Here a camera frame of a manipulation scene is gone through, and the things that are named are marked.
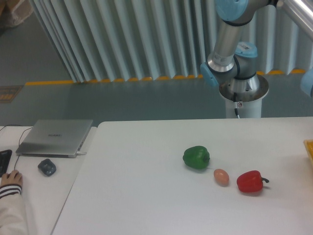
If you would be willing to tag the dark grey computer mouse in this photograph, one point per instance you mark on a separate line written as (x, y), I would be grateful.
(47, 167)

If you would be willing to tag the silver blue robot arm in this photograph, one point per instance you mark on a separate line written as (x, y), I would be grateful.
(233, 71)

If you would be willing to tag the red bell pepper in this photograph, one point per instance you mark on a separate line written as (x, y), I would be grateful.
(251, 182)

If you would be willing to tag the green bell pepper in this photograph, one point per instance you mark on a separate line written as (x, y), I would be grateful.
(196, 157)

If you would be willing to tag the silver closed laptop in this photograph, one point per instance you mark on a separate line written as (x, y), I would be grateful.
(55, 138)

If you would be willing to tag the black keyboard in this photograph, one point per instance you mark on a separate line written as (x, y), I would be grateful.
(5, 157)

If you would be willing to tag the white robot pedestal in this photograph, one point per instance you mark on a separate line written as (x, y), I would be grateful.
(249, 107)

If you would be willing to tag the yellow basket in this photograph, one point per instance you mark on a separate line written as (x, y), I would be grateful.
(309, 148)

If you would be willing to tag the white striped sleeve forearm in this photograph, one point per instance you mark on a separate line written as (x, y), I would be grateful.
(12, 211)

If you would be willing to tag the white folding partition screen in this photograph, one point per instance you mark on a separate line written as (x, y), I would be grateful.
(125, 39)

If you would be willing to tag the brown egg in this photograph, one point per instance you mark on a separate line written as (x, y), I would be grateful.
(221, 177)

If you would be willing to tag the person's hand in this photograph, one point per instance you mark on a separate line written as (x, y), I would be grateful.
(11, 183)

